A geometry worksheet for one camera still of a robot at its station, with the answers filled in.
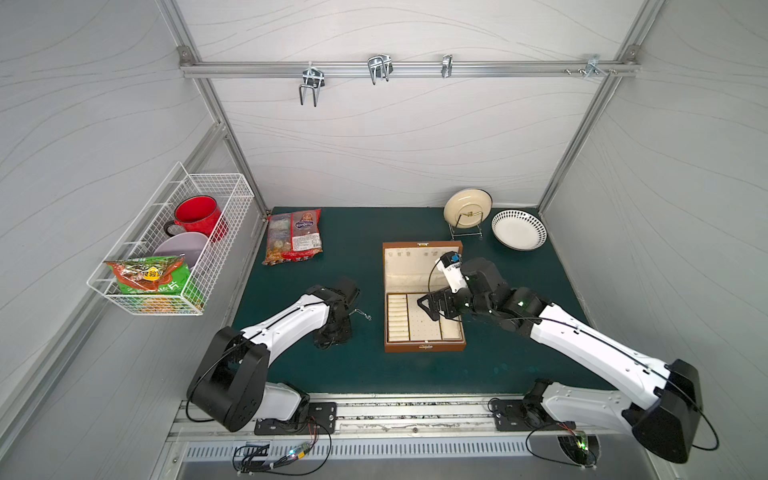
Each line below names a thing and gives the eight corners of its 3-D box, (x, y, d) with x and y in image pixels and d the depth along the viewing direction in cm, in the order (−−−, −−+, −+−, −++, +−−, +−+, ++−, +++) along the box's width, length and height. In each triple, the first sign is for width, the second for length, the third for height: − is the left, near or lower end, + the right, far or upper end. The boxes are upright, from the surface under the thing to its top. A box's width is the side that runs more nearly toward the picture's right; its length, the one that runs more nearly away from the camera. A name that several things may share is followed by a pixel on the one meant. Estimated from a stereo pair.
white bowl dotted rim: (499, 251, 109) (501, 246, 106) (488, 214, 121) (490, 209, 119) (549, 251, 109) (553, 246, 106) (533, 214, 121) (536, 209, 119)
